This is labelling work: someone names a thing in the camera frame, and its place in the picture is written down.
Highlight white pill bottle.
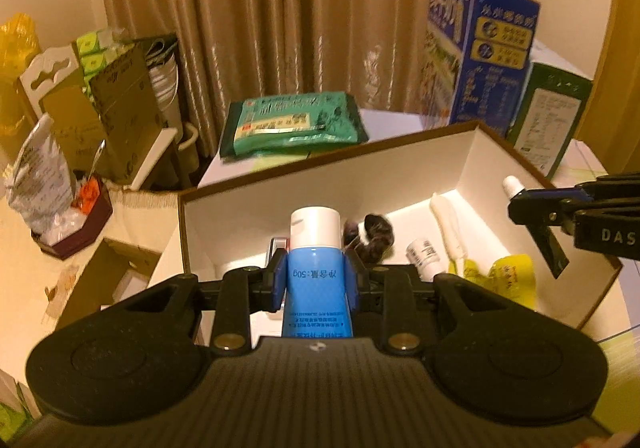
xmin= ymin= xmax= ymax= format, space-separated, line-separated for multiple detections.
xmin=406 ymin=238 xmax=447 ymax=281

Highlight maroon tray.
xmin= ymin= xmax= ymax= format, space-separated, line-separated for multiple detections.
xmin=31 ymin=175 xmax=114 ymax=261

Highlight brown box lid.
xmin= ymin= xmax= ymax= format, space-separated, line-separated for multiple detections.
xmin=54 ymin=237 xmax=164 ymax=329

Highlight silver foil bag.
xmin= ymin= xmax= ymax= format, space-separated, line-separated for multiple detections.
xmin=4 ymin=114 xmax=82 ymax=249

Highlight orange small item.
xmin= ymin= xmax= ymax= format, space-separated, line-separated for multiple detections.
xmin=75 ymin=180 xmax=102 ymax=215

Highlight dark hair scrunchie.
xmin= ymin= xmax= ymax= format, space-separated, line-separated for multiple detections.
xmin=342 ymin=214 xmax=396 ymax=265

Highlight brown cardboard box white inside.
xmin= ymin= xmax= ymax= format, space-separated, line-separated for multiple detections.
xmin=147 ymin=122 xmax=624 ymax=331

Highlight teal printed packet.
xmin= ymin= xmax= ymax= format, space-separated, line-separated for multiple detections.
xmin=220 ymin=92 xmax=370 ymax=160

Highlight green carton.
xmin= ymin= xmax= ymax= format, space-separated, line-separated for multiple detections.
xmin=505 ymin=40 xmax=595 ymax=181

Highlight yellow plastic bag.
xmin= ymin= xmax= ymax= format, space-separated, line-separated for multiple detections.
xmin=0 ymin=12 xmax=42 ymax=96

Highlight white ribbed stack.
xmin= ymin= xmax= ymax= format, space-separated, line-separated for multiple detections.
xmin=147 ymin=60 xmax=184 ymax=149

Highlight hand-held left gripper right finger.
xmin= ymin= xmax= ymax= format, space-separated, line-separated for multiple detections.
xmin=346 ymin=253 xmax=538 ymax=354

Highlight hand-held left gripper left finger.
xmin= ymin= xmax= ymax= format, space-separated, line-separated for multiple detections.
xmin=100 ymin=250 xmax=289 ymax=355

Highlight pastel checked tablecloth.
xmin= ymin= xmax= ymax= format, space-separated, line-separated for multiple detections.
xmin=197 ymin=108 xmax=640 ymax=379

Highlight white plastic frame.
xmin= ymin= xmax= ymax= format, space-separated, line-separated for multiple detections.
xmin=126 ymin=122 xmax=202 ymax=192

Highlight white slender tube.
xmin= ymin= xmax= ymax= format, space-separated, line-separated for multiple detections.
xmin=430 ymin=193 xmax=470 ymax=275

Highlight stacked green tissue boxes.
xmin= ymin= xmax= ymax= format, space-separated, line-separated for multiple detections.
xmin=74 ymin=28 xmax=120 ymax=74

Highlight metal spoon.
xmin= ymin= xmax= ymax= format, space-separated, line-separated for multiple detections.
xmin=90 ymin=138 xmax=108 ymax=189

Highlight beige curtain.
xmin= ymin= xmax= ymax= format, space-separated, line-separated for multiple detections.
xmin=94 ymin=0 xmax=484 ymax=159

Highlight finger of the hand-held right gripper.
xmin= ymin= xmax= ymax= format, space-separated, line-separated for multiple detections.
xmin=575 ymin=173 xmax=640 ymax=201
xmin=507 ymin=189 xmax=601 ymax=279

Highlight yellow pouch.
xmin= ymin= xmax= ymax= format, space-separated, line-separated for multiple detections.
xmin=447 ymin=254 xmax=539 ymax=311

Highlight carton with white handle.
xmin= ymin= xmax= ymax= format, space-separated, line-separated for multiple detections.
xmin=17 ymin=45 xmax=109 ymax=169

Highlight blue tube with white cap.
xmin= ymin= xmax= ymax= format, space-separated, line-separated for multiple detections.
xmin=281 ymin=207 xmax=357 ymax=340

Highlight blue milk carton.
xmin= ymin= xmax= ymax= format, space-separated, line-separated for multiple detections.
xmin=419 ymin=0 xmax=542 ymax=129

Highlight bundle of green tissue packs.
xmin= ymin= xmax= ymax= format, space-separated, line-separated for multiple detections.
xmin=0 ymin=369 xmax=37 ymax=435

